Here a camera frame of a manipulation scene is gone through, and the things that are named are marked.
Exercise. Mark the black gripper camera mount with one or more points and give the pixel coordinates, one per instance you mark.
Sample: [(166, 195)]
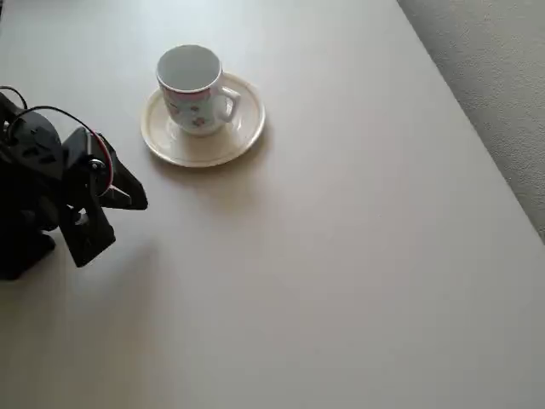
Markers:
[(85, 236)]

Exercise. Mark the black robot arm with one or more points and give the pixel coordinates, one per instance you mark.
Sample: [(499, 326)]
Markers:
[(27, 179)]

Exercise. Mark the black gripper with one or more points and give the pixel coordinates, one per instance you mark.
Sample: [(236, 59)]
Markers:
[(90, 192)]

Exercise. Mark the cream white saucer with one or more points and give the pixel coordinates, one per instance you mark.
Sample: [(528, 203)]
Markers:
[(247, 128)]

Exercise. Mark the white floral mug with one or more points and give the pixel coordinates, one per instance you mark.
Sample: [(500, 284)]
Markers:
[(191, 102)]

